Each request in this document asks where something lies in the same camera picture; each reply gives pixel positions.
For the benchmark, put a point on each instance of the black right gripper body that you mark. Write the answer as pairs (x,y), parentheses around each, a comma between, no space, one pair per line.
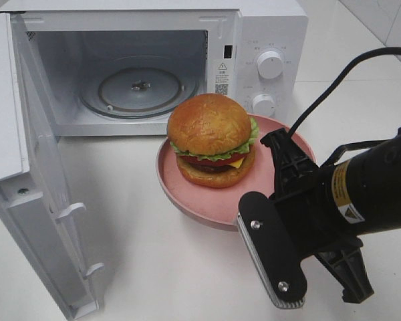
(311,202)

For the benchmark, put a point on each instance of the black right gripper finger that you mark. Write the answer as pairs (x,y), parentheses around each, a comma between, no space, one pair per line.
(294,168)
(347,267)

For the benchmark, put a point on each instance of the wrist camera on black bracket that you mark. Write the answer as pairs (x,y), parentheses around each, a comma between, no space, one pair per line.
(270,247)

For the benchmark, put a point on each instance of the white microwave door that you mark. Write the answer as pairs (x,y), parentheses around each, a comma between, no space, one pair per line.
(35,204)

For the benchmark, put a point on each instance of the warning label with QR code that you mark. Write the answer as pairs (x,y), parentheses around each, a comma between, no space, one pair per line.
(222,77)

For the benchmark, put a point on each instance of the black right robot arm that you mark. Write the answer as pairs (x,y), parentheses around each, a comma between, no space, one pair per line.
(381,199)

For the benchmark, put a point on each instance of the white microwave oven body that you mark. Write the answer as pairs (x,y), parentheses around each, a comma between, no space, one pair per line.
(74,36)

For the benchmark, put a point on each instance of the pink round plate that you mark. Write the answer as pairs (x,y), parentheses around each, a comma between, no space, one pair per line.
(217,208)

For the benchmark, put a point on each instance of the lower white timer knob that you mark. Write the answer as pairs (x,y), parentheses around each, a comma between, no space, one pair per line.
(264,105)

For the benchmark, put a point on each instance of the burger with lettuce and cheese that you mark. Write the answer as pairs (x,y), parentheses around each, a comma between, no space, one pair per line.
(213,138)

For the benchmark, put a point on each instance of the upper white power knob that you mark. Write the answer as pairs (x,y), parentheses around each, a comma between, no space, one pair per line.
(270,64)

